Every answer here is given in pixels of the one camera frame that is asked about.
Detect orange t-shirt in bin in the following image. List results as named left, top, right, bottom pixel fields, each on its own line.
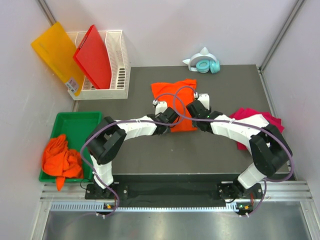
left=41, top=134, right=84, bottom=191

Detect red folder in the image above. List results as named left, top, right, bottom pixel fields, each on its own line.
left=73, top=24, right=112, bottom=90

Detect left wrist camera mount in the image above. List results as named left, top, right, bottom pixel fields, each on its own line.
left=152, top=99, right=168, bottom=115

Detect orange t-shirt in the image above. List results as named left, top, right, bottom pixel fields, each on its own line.
left=151, top=78, right=197, bottom=118
left=41, top=134, right=84, bottom=191

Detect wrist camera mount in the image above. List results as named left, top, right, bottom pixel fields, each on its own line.
left=193, top=92, right=210, bottom=110
left=152, top=99, right=168, bottom=115

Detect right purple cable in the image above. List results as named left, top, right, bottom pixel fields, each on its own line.
left=173, top=86, right=294, bottom=218

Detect teal cat-ear headphones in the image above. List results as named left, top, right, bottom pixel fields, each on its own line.
left=182, top=47, right=221, bottom=74

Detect yellow folder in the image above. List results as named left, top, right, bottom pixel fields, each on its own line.
left=31, top=22, right=85, bottom=96

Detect aluminium frame rail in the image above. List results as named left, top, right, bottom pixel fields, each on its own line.
left=40, top=181, right=313, bottom=215

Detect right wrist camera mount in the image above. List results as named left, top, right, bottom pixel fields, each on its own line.
left=193, top=92, right=210, bottom=110

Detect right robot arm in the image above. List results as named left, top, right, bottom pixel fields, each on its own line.
left=186, top=100, right=293, bottom=198

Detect purple cable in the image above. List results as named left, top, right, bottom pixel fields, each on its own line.
left=173, top=86, right=294, bottom=218
left=79, top=92, right=187, bottom=218

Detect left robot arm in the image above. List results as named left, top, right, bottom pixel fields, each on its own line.
left=85, top=107, right=179, bottom=199

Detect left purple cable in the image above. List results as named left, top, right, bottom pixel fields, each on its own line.
left=79, top=92, right=187, bottom=218

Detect white file organizer basket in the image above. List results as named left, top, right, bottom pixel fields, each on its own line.
left=67, top=30, right=131, bottom=101

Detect magenta folded t-shirt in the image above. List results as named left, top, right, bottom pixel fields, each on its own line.
left=228, top=107, right=285, bottom=151

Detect white folded t-shirt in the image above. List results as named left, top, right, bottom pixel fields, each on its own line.
left=239, top=114, right=270, bottom=128

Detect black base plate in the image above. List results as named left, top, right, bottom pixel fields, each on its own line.
left=84, top=172, right=296, bottom=207

